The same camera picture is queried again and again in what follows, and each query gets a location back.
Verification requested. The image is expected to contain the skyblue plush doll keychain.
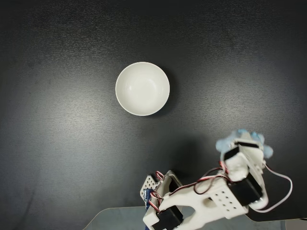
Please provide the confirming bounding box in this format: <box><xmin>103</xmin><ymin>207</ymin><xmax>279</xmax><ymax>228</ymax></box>
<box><xmin>215</xmin><ymin>128</ymin><xmax>274</xmax><ymax>159</ymax></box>

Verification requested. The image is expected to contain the white bowl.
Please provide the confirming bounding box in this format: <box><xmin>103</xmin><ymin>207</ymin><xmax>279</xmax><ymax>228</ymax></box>
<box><xmin>115</xmin><ymin>61</ymin><xmax>171</xmax><ymax>117</ymax></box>

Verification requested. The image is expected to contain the blue clamp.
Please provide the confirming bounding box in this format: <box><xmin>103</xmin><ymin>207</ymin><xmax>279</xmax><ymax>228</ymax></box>
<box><xmin>143</xmin><ymin>188</ymin><xmax>156</xmax><ymax>230</ymax></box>

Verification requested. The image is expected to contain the red white servo cable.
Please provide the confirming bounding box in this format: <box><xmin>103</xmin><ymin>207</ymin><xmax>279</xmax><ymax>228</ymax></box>
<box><xmin>147</xmin><ymin>161</ymin><xmax>294</xmax><ymax>213</ymax></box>

